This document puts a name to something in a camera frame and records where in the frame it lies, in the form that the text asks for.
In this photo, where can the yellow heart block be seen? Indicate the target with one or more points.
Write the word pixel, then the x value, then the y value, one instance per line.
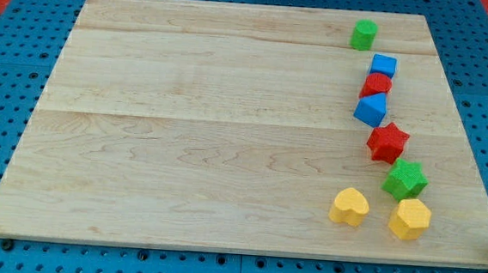
pixel 350 207

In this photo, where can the yellow hexagon block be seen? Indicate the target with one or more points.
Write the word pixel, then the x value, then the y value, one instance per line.
pixel 409 219

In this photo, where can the red star block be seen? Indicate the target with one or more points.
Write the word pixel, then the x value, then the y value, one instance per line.
pixel 387 143

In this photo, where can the green star block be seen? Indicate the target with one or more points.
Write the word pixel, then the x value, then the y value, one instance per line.
pixel 405 180

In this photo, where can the blue cube block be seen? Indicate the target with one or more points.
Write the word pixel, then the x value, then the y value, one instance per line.
pixel 383 64

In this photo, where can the wooden board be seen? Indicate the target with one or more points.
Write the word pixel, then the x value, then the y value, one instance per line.
pixel 228 127

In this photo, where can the green cylinder block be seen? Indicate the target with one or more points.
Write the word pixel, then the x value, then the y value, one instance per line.
pixel 363 35

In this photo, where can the blue triangular prism block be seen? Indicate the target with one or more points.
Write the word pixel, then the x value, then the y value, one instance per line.
pixel 371 109

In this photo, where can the red cylinder block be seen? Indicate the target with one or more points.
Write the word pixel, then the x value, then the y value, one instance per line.
pixel 375 83

